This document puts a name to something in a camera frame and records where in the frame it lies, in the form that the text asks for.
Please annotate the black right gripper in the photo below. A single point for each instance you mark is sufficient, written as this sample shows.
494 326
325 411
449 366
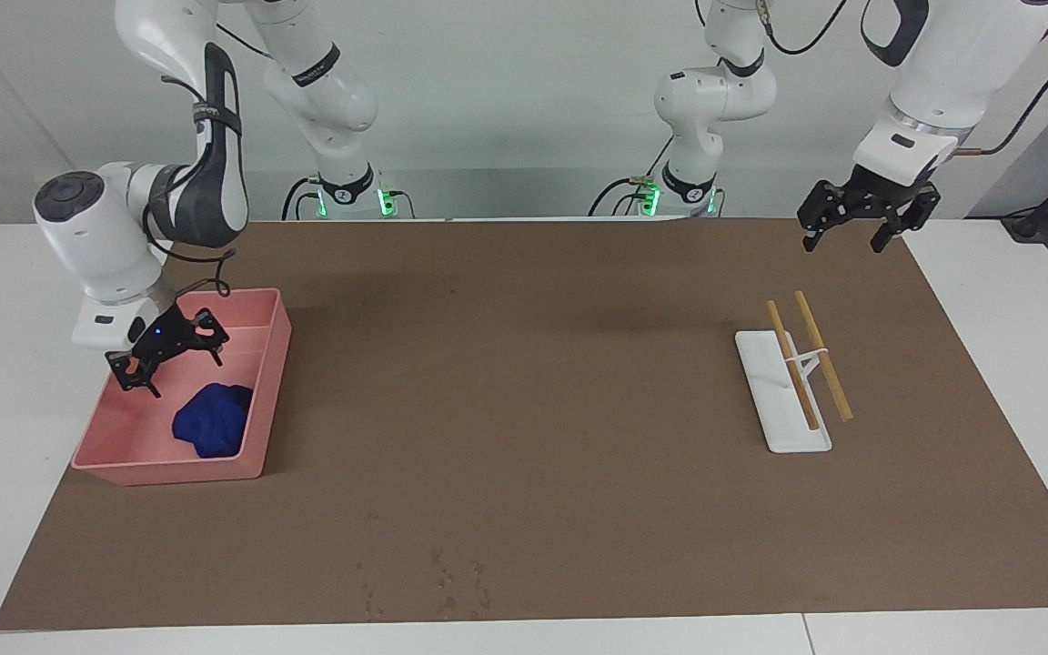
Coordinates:
160 335

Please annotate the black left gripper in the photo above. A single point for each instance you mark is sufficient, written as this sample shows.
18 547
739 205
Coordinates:
874 196

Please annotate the blue towel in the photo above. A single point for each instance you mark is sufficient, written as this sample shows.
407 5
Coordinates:
213 423

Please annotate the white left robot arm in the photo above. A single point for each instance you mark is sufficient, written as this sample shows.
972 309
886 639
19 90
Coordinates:
942 82

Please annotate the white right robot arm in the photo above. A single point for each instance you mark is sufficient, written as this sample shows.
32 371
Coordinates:
105 227

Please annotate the pink plastic bin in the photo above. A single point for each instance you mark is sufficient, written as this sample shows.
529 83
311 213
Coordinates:
124 446

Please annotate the wooden rack rod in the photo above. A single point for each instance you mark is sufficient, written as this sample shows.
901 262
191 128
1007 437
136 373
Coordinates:
797 382
829 373

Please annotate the brown table mat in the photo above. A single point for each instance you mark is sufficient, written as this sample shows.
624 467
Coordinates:
533 491

